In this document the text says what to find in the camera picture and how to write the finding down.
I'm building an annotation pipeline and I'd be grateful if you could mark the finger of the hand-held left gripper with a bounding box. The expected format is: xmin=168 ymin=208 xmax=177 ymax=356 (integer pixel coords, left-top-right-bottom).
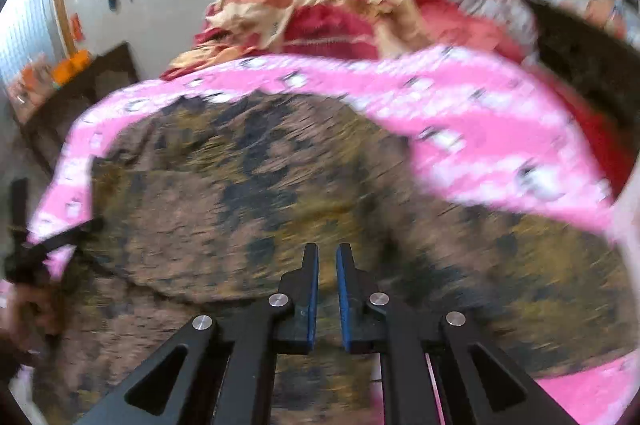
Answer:
xmin=30 ymin=217 xmax=106 ymax=259
xmin=10 ymin=177 xmax=30 ymax=252

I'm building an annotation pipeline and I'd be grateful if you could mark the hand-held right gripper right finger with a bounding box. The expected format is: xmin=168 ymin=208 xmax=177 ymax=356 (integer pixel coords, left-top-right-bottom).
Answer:
xmin=336 ymin=243 xmax=576 ymax=425

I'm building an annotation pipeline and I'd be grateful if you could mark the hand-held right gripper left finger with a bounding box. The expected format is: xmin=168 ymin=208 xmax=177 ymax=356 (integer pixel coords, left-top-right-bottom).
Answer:
xmin=75 ymin=243 xmax=321 ymax=425

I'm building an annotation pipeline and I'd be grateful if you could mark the brown floral lace garment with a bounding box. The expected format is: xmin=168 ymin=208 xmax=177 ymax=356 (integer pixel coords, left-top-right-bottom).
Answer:
xmin=50 ymin=90 xmax=632 ymax=425

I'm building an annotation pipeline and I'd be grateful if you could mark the person's left hand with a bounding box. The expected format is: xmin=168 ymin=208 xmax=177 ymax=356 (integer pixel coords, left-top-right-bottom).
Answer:
xmin=0 ymin=284 xmax=64 ymax=357

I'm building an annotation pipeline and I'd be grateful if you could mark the dark wooden cabinet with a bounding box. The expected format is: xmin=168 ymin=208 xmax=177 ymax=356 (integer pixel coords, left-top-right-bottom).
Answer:
xmin=12 ymin=42 xmax=142 ymax=176

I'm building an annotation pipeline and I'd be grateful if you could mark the orange box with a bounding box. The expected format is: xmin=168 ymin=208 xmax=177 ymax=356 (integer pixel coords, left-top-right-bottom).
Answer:
xmin=50 ymin=51 xmax=92 ymax=86

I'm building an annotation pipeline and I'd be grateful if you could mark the pink penguin print blanket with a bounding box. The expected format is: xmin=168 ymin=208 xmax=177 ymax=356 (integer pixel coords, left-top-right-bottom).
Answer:
xmin=27 ymin=45 xmax=640 ymax=425

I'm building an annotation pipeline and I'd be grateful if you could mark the red and gold quilt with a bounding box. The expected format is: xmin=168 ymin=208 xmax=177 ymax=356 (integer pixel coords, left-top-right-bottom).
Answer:
xmin=162 ymin=0 xmax=628 ymax=206

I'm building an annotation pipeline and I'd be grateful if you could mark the dark carved wooden headboard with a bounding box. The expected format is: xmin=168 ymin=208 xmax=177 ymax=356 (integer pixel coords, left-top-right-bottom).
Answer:
xmin=520 ymin=0 xmax=640 ymax=133

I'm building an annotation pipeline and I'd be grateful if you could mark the group of colourful small containers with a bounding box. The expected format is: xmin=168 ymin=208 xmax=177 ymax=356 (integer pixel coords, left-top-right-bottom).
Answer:
xmin=520 ymin=0 xmax=632 ymax=36

